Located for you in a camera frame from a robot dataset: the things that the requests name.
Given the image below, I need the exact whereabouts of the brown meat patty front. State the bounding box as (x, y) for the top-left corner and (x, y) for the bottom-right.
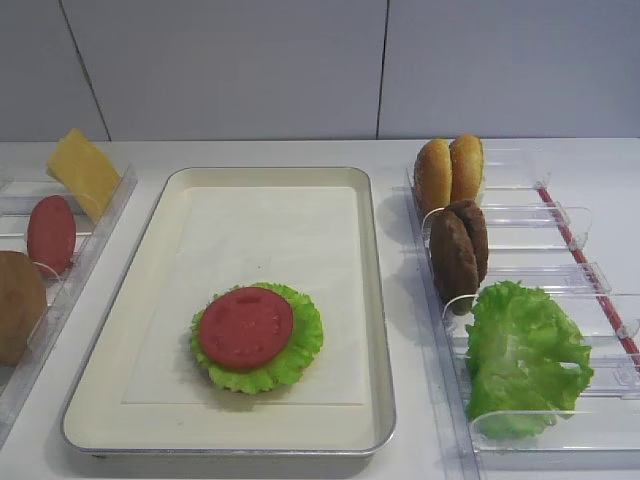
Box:
(429, 210), (479, 304)

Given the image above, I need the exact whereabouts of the brown meat patty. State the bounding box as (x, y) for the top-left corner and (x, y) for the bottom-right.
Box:
(448, 199), (489, 283)
(429, 210), (479, 304)

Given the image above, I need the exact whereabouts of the green lettuce leaf on tray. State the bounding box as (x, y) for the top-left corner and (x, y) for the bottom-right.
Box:
(190, 282), (324, 395)

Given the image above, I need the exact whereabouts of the red tomato slice on tray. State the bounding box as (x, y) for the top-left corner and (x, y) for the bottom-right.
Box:
(197, 287), (294, 371)

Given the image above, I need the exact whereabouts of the brown meat patty rear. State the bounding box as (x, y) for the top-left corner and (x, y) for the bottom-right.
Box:
(448, 199), (489, 283)

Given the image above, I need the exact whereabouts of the yellow cheese slice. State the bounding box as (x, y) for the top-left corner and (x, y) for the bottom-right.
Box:
(47, 128), (120, 224)

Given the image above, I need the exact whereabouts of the green lettuce leaf in rack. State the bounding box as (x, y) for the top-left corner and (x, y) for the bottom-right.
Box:
(466, 281), (594, 440)

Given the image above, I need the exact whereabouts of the red tomato slice in rack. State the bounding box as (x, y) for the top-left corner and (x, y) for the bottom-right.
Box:
(27, 195), (76, 278)

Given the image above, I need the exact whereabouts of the white paper tray liner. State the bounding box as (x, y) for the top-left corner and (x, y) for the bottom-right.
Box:
(124, 187), (367, 410)

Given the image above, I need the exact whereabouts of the tan bun half left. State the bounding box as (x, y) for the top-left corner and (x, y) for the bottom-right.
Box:
(413, 138), (452, 215)

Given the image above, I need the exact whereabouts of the tan bun half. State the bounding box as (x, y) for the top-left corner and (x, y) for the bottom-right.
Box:
(413, 138), (452, 215)
(449, 134), (484, 202)

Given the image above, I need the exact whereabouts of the tan bun half right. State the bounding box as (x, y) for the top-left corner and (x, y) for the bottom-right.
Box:
(449, 134), (484, 202)

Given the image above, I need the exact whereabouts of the clear acrylic right rack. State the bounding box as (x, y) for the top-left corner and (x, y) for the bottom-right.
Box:
(402, 148), (639, 479)

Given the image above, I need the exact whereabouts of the clear acrylic rack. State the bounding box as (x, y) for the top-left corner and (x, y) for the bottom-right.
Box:
(1, 164), (137, 440)
(402, 148), (639, 479)

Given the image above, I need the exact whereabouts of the clear acrylic left rack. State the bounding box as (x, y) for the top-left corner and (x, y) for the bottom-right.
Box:
(1, 164), (137, 440)

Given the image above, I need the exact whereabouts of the cream metal tray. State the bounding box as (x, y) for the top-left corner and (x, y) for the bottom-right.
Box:
(62, 167), (396, 457)

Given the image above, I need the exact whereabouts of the brown bun in left rack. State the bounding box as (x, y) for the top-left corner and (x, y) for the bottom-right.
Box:
(1, 251), (47, 366)

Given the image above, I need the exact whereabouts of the red rack rail strip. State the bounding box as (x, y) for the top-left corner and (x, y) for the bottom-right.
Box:
(536, 187), (639, 371)

